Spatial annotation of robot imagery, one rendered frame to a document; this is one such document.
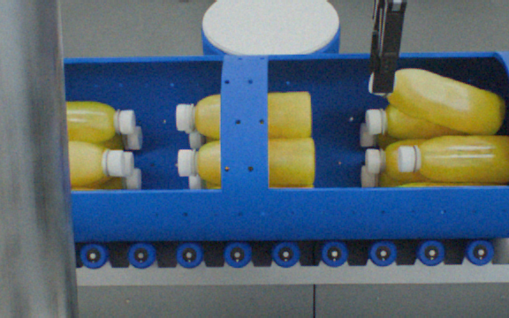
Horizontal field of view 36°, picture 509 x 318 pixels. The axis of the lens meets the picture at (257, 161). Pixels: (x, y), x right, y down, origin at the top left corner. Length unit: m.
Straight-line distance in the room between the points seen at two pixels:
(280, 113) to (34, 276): 0.64
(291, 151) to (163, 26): 2.52
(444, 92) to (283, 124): 0.23
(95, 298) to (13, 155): 0.80
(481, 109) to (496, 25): 2.51
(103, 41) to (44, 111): 3.04
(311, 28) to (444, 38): 1.99
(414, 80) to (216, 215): 0.34
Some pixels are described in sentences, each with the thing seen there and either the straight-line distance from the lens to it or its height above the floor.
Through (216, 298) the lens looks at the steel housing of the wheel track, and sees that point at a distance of 1.27.
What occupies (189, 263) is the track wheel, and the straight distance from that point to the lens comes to 1.22.
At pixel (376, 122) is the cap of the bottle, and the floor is 1.11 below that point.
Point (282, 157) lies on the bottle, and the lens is 1.12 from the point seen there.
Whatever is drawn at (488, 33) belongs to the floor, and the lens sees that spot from 3.61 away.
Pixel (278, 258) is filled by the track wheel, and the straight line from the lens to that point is 1.21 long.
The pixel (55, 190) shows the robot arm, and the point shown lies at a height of 1.51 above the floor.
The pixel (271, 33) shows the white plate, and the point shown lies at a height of 1.04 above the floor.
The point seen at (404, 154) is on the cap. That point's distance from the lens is 1.15.
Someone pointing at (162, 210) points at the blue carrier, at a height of 1.10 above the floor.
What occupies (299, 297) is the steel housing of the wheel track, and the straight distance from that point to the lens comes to 1.27.
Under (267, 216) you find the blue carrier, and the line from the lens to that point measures 1.10.
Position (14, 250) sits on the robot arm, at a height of 1.49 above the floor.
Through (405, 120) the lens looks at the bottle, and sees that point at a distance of 1.22.
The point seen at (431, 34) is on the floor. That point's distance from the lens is 3.54.
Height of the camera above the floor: 1.87
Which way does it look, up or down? 42 degrees down
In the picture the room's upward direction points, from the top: 2 degrees counter-clockwise
